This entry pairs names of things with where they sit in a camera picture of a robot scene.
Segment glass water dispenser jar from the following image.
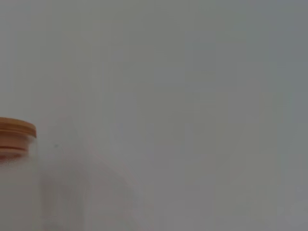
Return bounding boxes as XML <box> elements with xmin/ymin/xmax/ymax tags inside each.
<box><xmin>0</xmin><ymin>137</ymin><xmax>44</xmax><ymax>231</ymax></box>

